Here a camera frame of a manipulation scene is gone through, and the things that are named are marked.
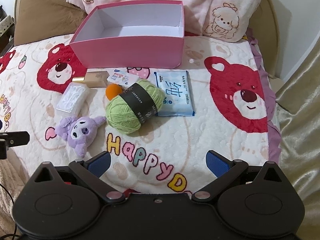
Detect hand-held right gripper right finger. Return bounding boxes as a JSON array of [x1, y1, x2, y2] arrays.
[[191, 150, 287, 202]]

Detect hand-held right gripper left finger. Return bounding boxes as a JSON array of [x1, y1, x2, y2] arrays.
[[31, 151, 127, 202]]

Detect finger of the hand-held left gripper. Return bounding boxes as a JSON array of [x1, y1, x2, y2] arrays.
[[0, 131, 30, 159]]

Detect purple plush toy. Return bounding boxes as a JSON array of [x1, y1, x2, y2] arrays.
[[54, 116, 107, 158]]

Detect green yarn ball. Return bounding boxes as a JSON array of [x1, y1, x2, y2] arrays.
[[105, 79, 166, 137]]

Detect clear plastic swab box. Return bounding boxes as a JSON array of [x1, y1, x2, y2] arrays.
[[56, 82, 90, 118]]

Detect blue wet wipes pack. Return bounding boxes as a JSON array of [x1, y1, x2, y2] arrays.
[[153, 70, 196, 117]]

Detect pink cardboard box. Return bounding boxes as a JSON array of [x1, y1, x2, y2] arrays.
[[69, 0, 185, 69]]

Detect beige fuzzy blanket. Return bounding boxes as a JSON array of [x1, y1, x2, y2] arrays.
[[0, 159, 33, 230]]

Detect red bear printed blanket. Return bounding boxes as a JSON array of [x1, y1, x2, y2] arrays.
[[0, 34, 280, 200]]

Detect purple ruffled bed sheet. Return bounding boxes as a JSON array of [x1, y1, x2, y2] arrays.
[[246, 29, 282, 163]]

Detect orange ball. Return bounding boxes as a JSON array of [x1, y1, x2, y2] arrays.
[[105, 84, 123, 100]]

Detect gold cosmetic box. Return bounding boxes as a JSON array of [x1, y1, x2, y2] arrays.
[[72, 70, 110, 88]]

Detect small white tissue pack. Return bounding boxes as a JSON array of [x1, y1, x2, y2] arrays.
[[107, 70, 138, 87]]

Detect gold satin cloth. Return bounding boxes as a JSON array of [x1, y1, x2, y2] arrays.
[[275, 47, 320, 240]]

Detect white patterned box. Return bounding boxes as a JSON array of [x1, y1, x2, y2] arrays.
[[0, 15, 15, 37]]

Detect brown pillow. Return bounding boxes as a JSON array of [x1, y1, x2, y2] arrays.
[[14, 0, 88, 47]]

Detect beige headboard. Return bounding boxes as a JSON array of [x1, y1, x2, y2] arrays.
[[260, 0, 284, 80]]

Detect pink cartoon pillow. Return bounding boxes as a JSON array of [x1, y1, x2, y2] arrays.
[[66, 0, 269, 43]]

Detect black cable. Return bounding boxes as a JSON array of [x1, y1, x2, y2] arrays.
[[0, 184, 18, 238]]

